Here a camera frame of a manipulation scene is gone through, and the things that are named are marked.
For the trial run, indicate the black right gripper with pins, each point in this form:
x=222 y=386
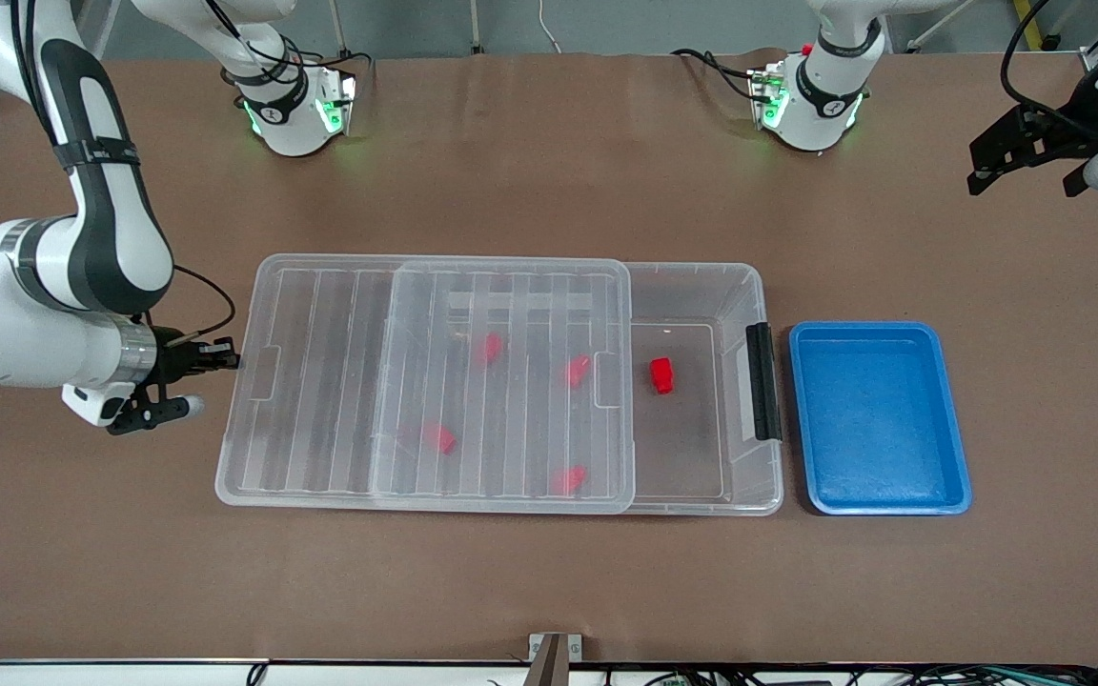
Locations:
x=172 y=356

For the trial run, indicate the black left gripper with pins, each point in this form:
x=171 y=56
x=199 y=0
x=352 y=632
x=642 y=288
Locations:
x=1056 y=136

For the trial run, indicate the small red block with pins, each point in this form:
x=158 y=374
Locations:
x=490 y=348
x=661 y=374
x=568 y=479
x=441 y=438
x=578 y=370

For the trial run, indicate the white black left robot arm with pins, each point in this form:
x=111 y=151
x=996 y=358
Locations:
x=825 y=95

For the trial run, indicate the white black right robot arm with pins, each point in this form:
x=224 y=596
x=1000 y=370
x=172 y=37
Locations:
x=34 y=333

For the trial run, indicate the clear plastic storage box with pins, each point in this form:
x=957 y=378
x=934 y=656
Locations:
x=692 y=457

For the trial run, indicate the clear ribbed plastic lid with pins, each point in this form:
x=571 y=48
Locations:
x=320 y=381

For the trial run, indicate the yellow background object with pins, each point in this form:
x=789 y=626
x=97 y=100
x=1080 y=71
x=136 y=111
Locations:
x=1043 y=40

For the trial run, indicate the thin metal stand leg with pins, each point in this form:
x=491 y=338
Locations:
x=339 y=29
x=476 y=24
x=940 y=26

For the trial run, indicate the blue plastic tray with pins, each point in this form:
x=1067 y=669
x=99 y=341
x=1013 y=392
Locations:
x=878 y=419

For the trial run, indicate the metal table edge bracket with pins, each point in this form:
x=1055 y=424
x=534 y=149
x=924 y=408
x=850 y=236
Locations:
x=554 y=657

